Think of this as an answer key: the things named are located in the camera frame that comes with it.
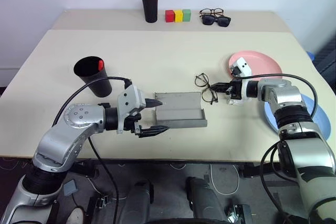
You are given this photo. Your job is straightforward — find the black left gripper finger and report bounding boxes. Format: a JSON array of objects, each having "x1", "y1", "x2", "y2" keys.
[
  {"x1": 138, "y1": 125, "x2": 171, "y2": 139},
  {"x1": 145, "y1": 98, "x2": 164, "y2": 109}
]

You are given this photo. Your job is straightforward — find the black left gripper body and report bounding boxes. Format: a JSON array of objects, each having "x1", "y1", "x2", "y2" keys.
[{"x1": 123, "y1": 112, "x2": 144, "y2": 138}]

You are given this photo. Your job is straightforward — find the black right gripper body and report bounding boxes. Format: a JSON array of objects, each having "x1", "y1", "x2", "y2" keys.
[{"x1": 226, "y1": 78, "x2": 244, "y2": 101}]

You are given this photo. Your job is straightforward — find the thin black frame glasses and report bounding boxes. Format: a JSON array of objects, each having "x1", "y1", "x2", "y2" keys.
[{"x1": 194, "y1": 73, "x2": 219, "y2": 105}]

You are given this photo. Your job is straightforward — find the grey glasses case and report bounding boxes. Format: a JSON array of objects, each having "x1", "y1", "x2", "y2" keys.
[{"x1": 153, "y1": 92, "x2": 208, "y2": 128}]

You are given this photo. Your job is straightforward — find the empty-looking black cup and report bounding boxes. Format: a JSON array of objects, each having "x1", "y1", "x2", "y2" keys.
[{"x1": 73, "y1": 56, "x2": 113, "y2": 98}]

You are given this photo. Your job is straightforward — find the black cup full of markers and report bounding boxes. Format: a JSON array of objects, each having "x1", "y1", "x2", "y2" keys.
[{"x1": 141, "y1": 0, "x2": 160, "y2": 24}]

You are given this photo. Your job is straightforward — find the pink plate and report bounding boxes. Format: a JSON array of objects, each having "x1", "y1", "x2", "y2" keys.
[{"x1": 227, "y1": 50, "x2": 284, "y2": 80}]

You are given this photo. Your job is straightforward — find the black sunglasses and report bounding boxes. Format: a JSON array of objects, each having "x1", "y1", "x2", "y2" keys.
[{"x1": 201, "y1": 15, "x2": 232, "y2": 28}]

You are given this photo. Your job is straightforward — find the dark rounded shape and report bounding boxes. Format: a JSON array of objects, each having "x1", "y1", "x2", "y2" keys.
[
  {"x1": 123, "y1": 179, "x2": 154, "y2": 221},
  {"x1": 186, "y1": 176, "x2": 226, "y2": 222}
]

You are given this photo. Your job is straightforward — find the black metal clamp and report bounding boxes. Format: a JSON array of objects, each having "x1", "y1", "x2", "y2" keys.
[
  {"x1": 88, "y1": 195, "x2": 111, "y2": 212},
  {"x1": 227, "y1": 202, "x2": 254, "y2": 223}
]

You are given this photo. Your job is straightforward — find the grey square pad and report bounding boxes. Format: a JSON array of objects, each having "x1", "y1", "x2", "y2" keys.
[{"x1": 64, "y1": 180, "x2": 79, "y2": 196}]

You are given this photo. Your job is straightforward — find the blue plate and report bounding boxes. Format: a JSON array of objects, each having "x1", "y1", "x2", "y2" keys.
[{"x1": 264, "y1": 94, "x2": 332, "y2": 141}]

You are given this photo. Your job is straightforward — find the dark slatted object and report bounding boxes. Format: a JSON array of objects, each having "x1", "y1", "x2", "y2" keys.
[{"x1": 313, "y1": 36, "x2": 336, "y2": 78}]

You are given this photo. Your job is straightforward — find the white round disc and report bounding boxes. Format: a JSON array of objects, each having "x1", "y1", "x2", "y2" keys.
[{"x1": 65, "y1": 207, "x2": 86, "y2": 224}]

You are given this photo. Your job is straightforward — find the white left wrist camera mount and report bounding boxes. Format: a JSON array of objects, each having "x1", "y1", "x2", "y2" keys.
[{"x1": 116, "y1": 84, "x2": 148, "y2": 134}]

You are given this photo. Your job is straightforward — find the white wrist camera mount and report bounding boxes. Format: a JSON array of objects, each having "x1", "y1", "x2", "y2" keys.
[
  {"x1": 116, "y1": 84, "x2": 148, "y2": 134},
  {"x1": 228, "y1": 57, "x2": 254, "y2": 106}
]

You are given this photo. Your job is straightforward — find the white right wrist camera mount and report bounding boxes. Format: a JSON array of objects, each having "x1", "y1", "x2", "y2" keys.
[{"x1": 228, "y1": 57, "x2": 254, "y2": 106}]

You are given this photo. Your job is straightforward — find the brown tortoise frame glasses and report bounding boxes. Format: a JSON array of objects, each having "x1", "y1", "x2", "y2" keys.
[{"x1": 198, "y1": 8, "x2": 225, "y2": 18}]

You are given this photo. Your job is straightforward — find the white floor cable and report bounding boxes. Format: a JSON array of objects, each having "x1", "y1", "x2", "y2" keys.
[{"x1": 209, "y1": 163, "x2": 240, "y2": 195}]

